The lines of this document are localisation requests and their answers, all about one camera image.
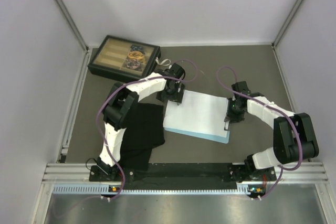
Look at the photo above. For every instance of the white paper sheet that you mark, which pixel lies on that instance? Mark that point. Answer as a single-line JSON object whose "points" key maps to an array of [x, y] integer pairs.
{"points": [[198, 112]]}

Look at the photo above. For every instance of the white ribbon tab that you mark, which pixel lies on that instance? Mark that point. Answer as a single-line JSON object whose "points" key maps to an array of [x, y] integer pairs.
{"points": [[165, 62]]}

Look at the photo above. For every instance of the light blue clipboard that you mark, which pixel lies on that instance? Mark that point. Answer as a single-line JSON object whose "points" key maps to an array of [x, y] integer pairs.
{"points": [[215, 138]]}

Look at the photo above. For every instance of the aluminium front frame rail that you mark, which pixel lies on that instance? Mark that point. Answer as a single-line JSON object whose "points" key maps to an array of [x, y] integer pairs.
{"points": [[307, 173]]}

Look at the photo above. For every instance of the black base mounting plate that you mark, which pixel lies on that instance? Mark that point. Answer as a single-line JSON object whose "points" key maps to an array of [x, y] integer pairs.
{"points": [[226, 172]]}

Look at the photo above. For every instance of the blue black small items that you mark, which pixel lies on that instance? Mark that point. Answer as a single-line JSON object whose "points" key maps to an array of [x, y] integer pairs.
{"points": [[137, 48]]}

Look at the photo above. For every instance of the black compartment display box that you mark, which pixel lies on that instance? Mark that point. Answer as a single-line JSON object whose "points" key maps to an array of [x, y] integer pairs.
{"points": [[111, 60]]}

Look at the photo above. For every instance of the left aluminium corner post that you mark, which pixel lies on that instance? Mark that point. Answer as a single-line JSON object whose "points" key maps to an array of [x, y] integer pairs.
{"points": [[73, 27]]}

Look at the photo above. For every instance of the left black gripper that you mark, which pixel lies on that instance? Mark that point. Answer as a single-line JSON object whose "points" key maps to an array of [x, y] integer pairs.
{"points": [[176, 97]]}

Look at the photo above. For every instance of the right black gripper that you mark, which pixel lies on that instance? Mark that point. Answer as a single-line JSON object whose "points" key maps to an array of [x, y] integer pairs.
{"points": [[230, 116]]}

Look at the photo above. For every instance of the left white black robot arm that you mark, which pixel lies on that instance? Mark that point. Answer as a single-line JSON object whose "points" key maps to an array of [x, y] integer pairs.
{"points": [[120, 108]]}

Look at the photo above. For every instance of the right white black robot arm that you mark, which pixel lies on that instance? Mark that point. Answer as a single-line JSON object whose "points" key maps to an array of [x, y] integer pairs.
{"points": [[294, 139]]}

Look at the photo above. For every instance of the black cloth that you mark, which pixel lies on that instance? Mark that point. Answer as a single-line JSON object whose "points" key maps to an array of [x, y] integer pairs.
{"points": [[144, 133]]}

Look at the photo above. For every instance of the right aluminium corner post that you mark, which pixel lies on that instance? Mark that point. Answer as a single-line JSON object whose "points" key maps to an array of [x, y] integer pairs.
{"points": [[287, 22]]}

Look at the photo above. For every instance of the grey slotted cable duct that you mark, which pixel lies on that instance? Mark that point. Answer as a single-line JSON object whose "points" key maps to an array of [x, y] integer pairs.
{"points": [[105, 189]]}

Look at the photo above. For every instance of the aluminium corner post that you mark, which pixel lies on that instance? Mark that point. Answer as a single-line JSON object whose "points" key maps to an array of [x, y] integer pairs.
{"points": [[287, 22], [73, 27]]}

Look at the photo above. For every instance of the yellow rubber bands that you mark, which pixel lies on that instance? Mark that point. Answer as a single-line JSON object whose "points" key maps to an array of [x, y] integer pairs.
{"points": [[137, 55]]}

